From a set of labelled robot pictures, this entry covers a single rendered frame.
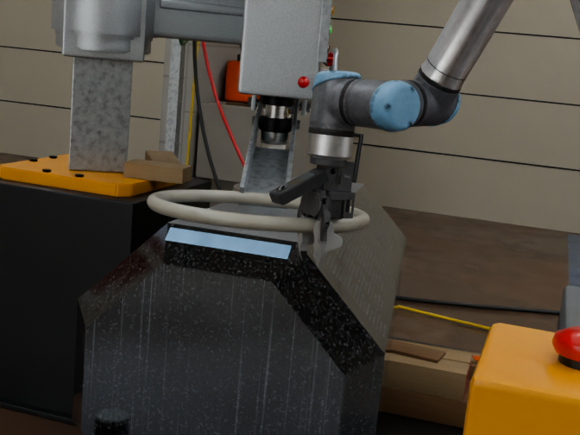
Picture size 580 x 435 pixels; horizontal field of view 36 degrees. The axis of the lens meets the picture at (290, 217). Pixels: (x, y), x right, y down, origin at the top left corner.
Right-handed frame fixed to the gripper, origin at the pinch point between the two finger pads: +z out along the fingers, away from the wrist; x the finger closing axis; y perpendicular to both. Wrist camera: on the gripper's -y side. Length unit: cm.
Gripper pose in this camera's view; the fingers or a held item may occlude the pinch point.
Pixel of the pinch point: (308, 257)
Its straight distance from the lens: 176.1
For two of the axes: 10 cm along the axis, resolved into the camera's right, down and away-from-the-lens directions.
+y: 8.7, 0.3, 5.0
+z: -1.0, 9.9, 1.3
